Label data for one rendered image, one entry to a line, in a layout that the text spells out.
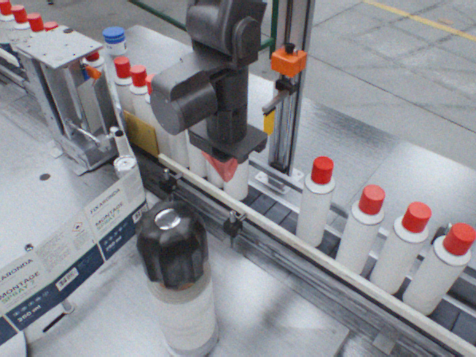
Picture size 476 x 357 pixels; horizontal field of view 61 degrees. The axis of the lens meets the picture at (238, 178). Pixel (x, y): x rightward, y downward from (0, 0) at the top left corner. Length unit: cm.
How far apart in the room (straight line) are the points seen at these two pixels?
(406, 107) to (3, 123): 225
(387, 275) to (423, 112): 214
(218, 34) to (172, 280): 28
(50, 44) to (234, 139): 48
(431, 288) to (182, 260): 40
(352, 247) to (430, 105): 224
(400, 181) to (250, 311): 51
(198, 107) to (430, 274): 42
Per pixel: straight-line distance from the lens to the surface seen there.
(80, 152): 97
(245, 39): 47
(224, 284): 75
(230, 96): 51
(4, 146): 123
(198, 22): 49
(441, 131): 269
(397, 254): 68
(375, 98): 282
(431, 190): 105
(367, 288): 74
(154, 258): 47
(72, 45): 89
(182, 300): 53
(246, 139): 57
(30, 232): 91
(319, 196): 68
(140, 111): 93
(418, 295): 73
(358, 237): 68
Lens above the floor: 153
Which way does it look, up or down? 46 degrees down
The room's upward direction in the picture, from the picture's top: straight up
